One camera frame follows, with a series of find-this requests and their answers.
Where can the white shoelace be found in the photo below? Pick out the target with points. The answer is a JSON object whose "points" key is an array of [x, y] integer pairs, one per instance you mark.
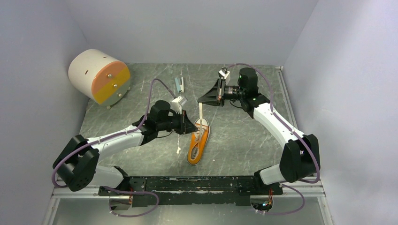
{"points": [[201, 130]]}

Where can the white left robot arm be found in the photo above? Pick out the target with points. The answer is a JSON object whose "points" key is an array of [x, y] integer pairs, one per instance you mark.
{"points": [[78, 167]]}

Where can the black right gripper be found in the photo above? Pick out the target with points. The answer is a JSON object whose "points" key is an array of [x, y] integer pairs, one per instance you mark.
{"points": [[215, 96]]}

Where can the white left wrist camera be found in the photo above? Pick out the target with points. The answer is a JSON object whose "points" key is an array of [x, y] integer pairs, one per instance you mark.
{"points": [[177, 104]]}

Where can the white orange cylinder drum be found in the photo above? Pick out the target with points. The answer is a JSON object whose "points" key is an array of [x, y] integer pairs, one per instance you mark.
{"points": [[101, 77]]}

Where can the orange canvas sneaker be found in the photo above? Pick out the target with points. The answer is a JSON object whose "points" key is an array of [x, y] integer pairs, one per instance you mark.
{"points": [[196, 149]]}

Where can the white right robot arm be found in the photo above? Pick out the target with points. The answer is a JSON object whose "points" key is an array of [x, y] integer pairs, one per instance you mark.
{"points": [[300, 156]]}

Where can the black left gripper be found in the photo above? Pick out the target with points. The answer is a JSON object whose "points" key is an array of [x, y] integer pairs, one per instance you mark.
{"points": [[186, 125]]}

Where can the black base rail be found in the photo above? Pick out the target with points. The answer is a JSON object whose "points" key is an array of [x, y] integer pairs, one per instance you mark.
{"points": [[142, 191]]}

